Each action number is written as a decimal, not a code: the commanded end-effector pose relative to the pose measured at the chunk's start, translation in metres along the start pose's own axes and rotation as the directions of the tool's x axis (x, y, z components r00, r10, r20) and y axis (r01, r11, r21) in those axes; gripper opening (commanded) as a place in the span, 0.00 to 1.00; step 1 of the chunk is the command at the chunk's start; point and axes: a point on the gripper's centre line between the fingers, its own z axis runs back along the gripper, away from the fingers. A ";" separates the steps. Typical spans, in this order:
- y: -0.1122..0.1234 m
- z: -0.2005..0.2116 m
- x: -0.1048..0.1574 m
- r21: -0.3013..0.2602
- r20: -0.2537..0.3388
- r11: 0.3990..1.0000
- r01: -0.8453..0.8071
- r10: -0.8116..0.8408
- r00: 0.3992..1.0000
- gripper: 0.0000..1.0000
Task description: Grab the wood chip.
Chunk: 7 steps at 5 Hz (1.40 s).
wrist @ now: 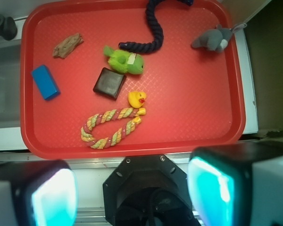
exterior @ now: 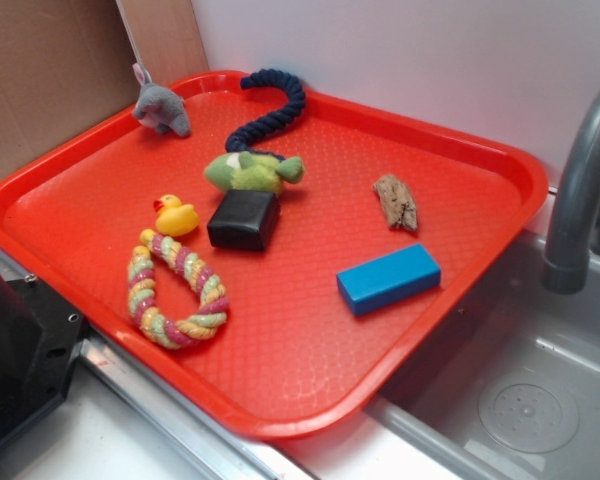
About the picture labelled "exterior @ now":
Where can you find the grey toy faucet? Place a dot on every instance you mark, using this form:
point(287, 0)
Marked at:
point(574, 228)

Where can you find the grey plush mouse toy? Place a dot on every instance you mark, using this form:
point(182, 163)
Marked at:
point(158, 107)

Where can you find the multicolour rope ring toy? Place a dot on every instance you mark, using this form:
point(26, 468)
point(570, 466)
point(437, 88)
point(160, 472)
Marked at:
point(174, 297)

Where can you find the black cube block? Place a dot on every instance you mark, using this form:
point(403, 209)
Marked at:
point(244, 220)

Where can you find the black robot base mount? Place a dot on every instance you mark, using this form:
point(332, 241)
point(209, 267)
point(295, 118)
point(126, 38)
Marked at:
point(40, 339)

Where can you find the red plastic tray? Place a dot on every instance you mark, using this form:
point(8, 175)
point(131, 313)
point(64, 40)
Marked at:
point(292, 358)

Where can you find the brown cardboard panel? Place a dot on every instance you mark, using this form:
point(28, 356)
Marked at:
point(66, 65)

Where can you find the brown wood chip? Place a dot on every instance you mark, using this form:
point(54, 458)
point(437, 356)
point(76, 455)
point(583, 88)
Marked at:
point(397, 203)

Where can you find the blue rectangular block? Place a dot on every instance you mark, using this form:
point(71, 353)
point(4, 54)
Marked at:
point(388, 279)

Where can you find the navy blue rope toy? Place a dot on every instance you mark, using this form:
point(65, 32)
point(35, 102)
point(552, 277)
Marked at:
point(243, 138)

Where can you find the grey toy sink basin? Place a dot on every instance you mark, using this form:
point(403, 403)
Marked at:
point(507, 386)

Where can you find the green plush fish toy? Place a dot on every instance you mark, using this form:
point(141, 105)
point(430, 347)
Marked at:
point(254, 172)

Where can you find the yellow rubber duck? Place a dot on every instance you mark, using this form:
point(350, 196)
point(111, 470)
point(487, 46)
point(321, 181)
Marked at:
point(174, 218)

